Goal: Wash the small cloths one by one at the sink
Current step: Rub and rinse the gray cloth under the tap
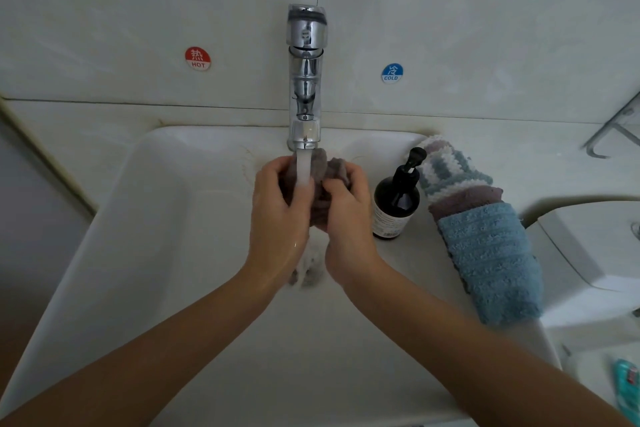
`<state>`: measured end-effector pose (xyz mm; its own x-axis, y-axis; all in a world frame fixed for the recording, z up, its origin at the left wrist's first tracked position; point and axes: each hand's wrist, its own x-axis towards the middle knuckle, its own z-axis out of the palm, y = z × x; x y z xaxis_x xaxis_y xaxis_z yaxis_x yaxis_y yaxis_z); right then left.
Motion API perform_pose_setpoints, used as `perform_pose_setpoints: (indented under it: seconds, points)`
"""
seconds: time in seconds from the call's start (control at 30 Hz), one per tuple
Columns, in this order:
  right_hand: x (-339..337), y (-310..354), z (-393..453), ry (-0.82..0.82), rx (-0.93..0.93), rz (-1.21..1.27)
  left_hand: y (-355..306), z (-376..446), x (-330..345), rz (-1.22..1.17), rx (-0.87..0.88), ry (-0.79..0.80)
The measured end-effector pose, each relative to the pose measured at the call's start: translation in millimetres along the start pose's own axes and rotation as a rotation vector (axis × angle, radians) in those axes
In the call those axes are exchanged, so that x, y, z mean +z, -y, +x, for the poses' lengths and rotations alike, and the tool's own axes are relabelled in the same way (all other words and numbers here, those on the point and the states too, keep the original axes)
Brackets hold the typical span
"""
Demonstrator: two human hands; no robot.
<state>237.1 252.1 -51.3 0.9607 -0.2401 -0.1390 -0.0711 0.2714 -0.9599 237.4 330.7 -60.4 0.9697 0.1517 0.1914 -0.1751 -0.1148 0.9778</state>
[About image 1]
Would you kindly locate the person's right hand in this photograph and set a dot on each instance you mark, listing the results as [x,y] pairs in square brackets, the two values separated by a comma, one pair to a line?
[350,231]

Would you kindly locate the teal tube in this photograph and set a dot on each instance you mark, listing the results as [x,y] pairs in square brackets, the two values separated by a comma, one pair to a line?
[627,390]

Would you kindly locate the person's right forearm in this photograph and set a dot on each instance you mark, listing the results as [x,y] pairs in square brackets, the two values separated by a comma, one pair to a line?
[490,362]

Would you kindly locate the grey yellow striped cloth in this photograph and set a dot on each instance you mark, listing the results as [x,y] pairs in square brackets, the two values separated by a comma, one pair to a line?
[450,169]

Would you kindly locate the chrome flush button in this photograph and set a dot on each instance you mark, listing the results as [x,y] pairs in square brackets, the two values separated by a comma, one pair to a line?
[636,229]

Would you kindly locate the grey stained cloth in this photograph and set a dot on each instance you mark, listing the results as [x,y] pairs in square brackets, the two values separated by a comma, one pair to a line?
[322,181]

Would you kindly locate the black pump soap bottle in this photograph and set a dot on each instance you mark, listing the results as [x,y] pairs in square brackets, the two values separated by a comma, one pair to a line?
[395,207]

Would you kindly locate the chrome faucet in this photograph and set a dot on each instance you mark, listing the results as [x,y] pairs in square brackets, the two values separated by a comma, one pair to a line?
[306,76]

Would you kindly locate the pink white striped cloth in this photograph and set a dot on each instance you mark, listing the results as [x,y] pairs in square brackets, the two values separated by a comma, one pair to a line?
[437,144]

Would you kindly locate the white toilet lid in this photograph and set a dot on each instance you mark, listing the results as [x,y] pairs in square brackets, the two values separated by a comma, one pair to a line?
[605,387]

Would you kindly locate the white ceramic sink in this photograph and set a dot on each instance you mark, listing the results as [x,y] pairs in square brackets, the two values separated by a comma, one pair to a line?
[320,352]

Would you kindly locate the metal sink drain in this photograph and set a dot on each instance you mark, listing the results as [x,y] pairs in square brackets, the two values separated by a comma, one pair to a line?
[312,267]

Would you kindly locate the white toilet tank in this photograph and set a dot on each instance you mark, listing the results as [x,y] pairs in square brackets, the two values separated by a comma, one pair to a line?
[590,267]

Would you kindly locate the person's left forearm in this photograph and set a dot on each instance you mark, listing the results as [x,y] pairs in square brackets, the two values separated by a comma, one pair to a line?
[130,362]

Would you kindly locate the metal wall shelf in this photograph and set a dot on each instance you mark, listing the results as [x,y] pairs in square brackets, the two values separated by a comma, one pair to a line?
[612,129]

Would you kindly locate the red round sticker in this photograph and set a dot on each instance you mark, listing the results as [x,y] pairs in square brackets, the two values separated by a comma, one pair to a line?
[198,58]

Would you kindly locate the blue stained cloth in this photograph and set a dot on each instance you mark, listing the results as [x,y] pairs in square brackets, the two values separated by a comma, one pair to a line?
[492,262]

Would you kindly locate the person's left hand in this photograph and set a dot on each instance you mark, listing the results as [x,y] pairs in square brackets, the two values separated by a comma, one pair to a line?
[275,221]

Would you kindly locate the blue round sticker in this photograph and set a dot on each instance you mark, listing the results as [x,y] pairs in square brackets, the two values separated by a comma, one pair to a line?
[392,71]

